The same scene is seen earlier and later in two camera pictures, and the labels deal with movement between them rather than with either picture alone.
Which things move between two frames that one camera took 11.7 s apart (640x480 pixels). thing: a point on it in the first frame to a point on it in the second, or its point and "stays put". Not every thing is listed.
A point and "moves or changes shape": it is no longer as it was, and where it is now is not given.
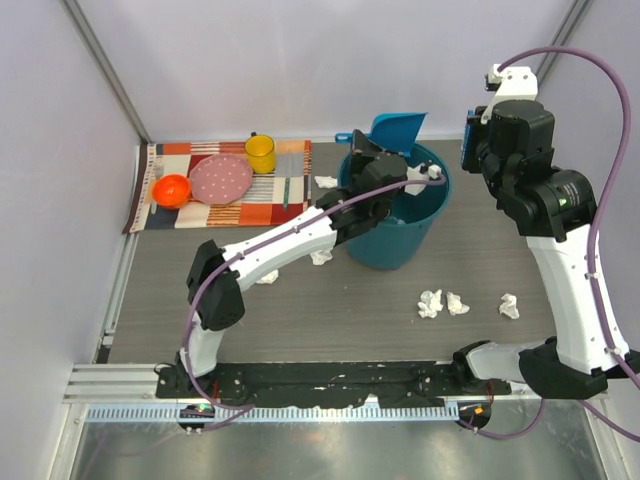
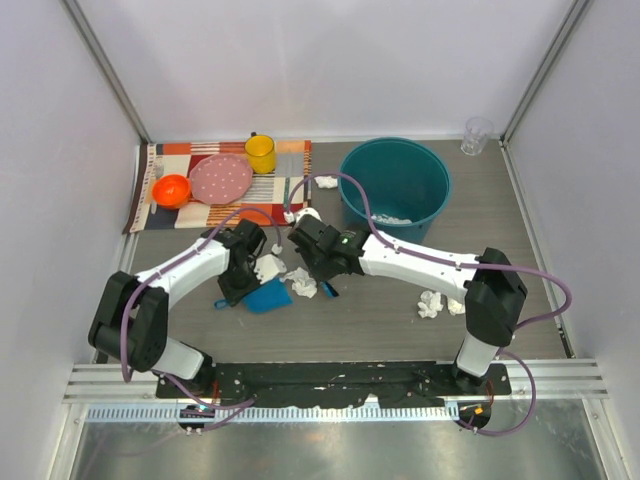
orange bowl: x=171 y=191 stays put
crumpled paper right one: x=431 y=303 stays put
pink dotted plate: x=220 y=179 stays put
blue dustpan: x=394 y=132 to x=273 y=294
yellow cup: x=261 y=151 stays put
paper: x=320 y=257 moves or changes shape
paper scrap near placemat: x=326 y=181 stays put
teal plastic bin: x=398 y=240 moves or changes shape
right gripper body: x=485 y=162 to x=316 y=266
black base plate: x=375 y=384 stays put
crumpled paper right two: x=455 y=305 stays put
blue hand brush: x=465 y=154 to x=329 y=290
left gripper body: x=359 y=160 to x=237 y=283
